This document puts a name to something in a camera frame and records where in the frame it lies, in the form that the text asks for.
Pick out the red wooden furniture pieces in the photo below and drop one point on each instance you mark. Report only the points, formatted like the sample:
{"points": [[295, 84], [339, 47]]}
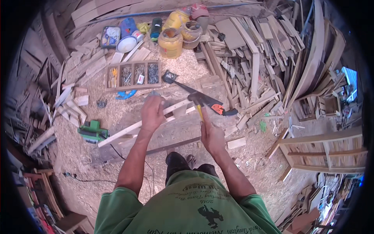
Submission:
{"points": [[43, 193]]}

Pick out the small wooden block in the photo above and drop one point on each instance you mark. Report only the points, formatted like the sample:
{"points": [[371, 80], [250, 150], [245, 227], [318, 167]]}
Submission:
{"points": [[236, 143]]}

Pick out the clear plastic jar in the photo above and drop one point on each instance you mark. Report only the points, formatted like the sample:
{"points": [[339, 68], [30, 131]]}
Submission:
{"points": [[191, 36]]}

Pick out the small tin can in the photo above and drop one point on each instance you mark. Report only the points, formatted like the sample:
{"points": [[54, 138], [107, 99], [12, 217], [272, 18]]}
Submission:
{"points": [[138, 36]]}

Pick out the white round bowl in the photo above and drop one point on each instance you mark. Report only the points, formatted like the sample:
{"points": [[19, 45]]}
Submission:
{"points": [[126, 44]]}

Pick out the brown wooden stool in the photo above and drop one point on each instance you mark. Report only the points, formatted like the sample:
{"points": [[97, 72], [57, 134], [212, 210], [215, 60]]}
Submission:
{"points": [[74, 223]]}

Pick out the person's body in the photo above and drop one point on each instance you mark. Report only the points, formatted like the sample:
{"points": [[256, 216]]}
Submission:
{"points": [[187, 207]]}

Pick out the blue cap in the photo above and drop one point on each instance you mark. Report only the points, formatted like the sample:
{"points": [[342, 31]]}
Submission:
{"points": [[128, 27]]}

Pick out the colourful flat packet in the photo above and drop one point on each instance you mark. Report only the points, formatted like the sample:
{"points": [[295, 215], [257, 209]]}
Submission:
{"points": [[110, 37]]}

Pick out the person's left fingers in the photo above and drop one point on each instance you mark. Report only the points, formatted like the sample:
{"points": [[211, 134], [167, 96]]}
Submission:
{"points": [[160, 106]]}

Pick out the stack of wooden planks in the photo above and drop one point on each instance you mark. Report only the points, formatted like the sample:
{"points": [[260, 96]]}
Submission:
{"points": [[96, 11]]}

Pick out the heap of boards and clutter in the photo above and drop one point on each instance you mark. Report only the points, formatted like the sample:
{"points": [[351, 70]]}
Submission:
{"points": [[315, 210]]}

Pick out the black plastic bag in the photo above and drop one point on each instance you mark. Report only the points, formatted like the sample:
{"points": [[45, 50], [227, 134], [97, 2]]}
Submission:
{"points": [[169, 76]]}

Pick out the person's left hand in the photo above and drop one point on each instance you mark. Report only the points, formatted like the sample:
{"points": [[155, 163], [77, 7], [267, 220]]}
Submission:
{"points": [[152, 115]]}

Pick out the small green plastic piece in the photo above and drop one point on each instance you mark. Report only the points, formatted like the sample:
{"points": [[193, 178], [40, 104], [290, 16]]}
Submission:
{"points": [[263, 126]]}

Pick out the small wooden chair frames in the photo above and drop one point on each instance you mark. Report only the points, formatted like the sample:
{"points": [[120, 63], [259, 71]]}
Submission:
{"points": [[324, 106]]}

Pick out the blue hand tool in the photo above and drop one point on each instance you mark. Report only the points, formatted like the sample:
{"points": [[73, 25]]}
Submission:
{"points": [[125, 94]]}

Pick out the yellow cloth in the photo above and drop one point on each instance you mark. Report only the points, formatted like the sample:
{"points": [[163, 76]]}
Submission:
{"points": [[143, 27]]}

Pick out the small heap of wood scraps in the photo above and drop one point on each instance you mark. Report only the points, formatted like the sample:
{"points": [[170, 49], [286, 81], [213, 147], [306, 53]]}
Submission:
{"points": [[68, 102]]}

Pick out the pink cap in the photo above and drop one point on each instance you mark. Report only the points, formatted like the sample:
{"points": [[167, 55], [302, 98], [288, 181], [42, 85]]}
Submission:
{"points": [[200, 11]]}

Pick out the pale wooden slat frame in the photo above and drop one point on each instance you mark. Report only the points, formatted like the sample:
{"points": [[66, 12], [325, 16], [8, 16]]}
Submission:
{"points": [[128, 130]]}

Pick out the wooden compartment nail tray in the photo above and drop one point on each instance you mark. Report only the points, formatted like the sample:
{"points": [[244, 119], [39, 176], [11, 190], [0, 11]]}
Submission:
{"points": [[133, 75]]}

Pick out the dark green bottle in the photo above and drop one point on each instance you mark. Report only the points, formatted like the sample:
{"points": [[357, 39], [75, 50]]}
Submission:
{"points": [[156, 28]]}

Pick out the person's right hand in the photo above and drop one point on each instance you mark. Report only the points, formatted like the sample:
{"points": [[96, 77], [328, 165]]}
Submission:
{"points": [[212, 139]]}

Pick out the small dark metal part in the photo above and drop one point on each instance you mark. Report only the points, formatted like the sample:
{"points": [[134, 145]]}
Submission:
{"points": [[101, 103]]}

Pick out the leaning curved wooden boards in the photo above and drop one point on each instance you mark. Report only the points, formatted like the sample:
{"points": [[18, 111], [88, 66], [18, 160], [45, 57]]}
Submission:
{"points": [[317, 55]]}

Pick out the green belt sander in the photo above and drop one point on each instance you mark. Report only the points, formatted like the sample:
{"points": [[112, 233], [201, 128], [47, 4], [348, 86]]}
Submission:
{"points": [[93, 131]]}

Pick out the large heap of wood offcuts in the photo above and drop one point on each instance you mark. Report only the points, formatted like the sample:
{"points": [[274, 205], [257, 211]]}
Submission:
{"points": [[251, 64]]}

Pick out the yellow plastic jug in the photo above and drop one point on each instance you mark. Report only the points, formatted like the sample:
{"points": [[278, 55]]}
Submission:
{"points": [[175, 20]]}

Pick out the large yellow plastic jar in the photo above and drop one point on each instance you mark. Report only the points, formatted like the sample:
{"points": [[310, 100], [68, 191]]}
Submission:
{"points": [[170, 45]]}

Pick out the person's legs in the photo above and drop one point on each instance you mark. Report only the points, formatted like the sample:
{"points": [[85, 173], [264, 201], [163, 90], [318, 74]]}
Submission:
{"points": [[175, 165]]}

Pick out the large wooden slatted frame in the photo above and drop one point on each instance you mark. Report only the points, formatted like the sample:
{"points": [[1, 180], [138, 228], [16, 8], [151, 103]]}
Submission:
{"points": [[324, 152]]}

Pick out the person's right fingers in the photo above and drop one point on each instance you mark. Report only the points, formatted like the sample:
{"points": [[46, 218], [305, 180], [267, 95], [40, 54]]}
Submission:
{"points": [[205, 117]]}

